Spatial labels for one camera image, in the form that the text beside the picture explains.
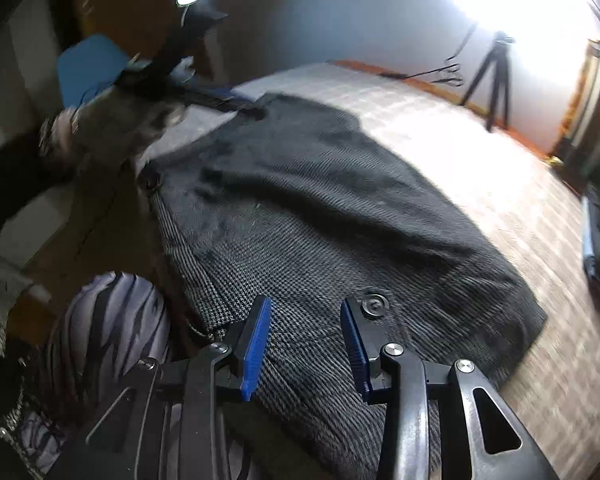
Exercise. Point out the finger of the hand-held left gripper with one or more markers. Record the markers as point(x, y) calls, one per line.
point(220, 99)

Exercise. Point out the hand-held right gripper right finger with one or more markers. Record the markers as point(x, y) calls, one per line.
point(355, 347)

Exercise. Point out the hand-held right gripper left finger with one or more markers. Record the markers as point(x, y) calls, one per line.
point(257, 345)

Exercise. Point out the dark grey houndstooth pants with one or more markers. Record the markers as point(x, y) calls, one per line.
point(305, 200)

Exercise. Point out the blue flat object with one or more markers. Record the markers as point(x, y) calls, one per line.
point(87, 67)

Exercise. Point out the person's striped trouser leg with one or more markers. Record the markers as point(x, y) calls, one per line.
point(110, 330)

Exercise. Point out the dark cloth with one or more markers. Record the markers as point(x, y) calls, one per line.
point(10, 180)

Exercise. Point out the checked bed sheet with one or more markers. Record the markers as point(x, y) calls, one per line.
point(430, 125)

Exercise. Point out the white cloth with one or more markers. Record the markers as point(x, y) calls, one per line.
point(2, 275)

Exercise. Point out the black tripod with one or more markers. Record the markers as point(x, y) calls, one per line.
point(495, 75)

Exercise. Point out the cluttered shelf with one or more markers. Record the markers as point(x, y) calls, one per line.
point(595, 110)

